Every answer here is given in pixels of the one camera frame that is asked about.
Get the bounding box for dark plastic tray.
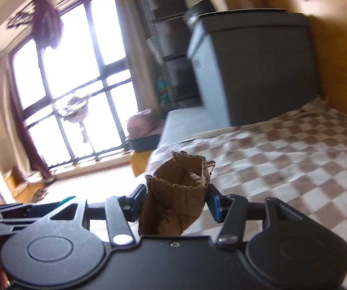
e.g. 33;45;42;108
128;132;161;152

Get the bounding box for grey storage box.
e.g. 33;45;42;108
187;9;319;127

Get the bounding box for black drawer tower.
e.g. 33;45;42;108
140;0;206;108

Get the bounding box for wooden steps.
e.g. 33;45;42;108
2;164;47;203

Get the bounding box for checkered blanket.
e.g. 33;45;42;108
145;97;347;290

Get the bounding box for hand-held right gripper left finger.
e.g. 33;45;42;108
31;184;148;246

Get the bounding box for yellow cloth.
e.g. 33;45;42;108
130;150;155;177

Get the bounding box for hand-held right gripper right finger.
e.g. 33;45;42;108
208;184;329;244

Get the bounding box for pink fabric bundle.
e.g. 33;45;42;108
126;108;159;141

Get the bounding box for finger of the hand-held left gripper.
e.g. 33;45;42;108
0;201;70;226

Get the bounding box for dark purple hanging garment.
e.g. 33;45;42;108
32;0;65;51

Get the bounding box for hanging net basket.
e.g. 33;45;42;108
52;92;90;144

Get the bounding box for dark brown curtain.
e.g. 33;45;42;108
7;75;55;182

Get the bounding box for metal wire rack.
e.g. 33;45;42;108
147;36;170;109

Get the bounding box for black round box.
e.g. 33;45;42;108
184;0;219;26

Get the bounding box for brown cardboard piece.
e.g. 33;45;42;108
138;151;216;237

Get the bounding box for black window railing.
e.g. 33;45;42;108
25;96;135;168

